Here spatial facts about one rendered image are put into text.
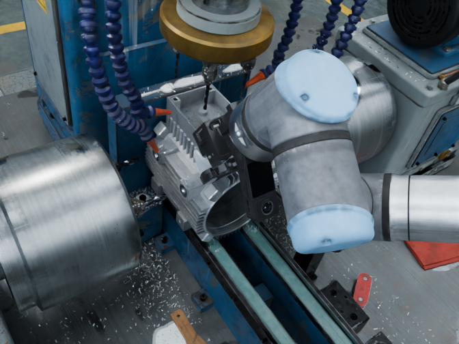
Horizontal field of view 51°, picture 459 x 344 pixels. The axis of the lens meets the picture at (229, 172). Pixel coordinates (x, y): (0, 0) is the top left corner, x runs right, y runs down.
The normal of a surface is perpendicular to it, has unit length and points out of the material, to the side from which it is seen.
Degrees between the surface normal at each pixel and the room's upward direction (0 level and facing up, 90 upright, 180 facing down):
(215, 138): 30
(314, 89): 25
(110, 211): 43
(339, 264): 0
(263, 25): 0
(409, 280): 0
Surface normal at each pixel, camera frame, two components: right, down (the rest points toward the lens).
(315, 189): -0.31, -0.14
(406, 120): -0.82, 0.33
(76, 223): 0.48, -0.05
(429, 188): -0.30, -0.63
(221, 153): 0.40, -0.26
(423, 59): 0.14, -0.68
